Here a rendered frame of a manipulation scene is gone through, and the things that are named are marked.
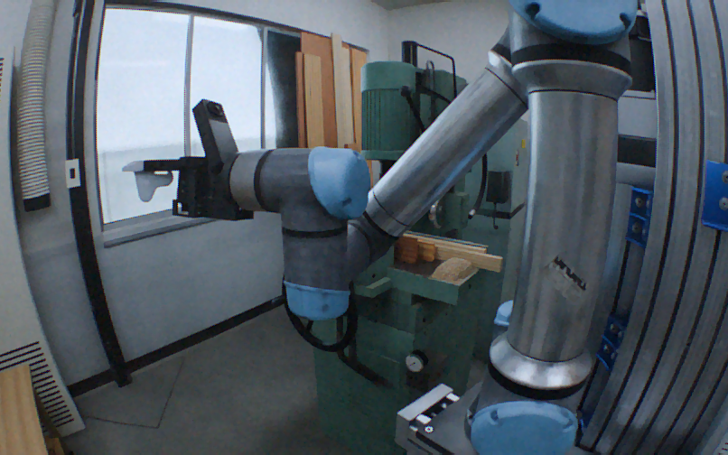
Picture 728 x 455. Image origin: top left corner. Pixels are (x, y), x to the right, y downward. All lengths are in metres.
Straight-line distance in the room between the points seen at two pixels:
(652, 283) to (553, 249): 0.32
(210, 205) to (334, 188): 0.19
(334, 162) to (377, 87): 0.77
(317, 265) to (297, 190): 0.08
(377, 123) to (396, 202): 0.67
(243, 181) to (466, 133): 0.26
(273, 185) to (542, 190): 0.26
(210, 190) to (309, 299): 0.20
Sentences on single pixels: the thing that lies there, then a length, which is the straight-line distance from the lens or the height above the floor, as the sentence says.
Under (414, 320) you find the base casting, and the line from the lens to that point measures 1.06.
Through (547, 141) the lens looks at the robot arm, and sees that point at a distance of 0.30.
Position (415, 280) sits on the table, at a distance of 1.01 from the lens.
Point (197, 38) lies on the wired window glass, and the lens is 2.41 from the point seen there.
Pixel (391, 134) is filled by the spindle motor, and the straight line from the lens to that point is 1.10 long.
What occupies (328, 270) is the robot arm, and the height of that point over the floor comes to 1.13.
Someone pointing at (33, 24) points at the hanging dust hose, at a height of 1.93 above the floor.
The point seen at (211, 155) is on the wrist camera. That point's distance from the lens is 0.47.
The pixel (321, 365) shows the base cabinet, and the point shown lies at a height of 0.42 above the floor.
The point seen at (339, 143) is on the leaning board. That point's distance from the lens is 2.90.
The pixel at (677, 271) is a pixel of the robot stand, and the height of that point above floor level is 1.11.
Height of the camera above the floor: 1.26
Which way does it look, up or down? 14 degrees down
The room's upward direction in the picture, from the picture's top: straight up
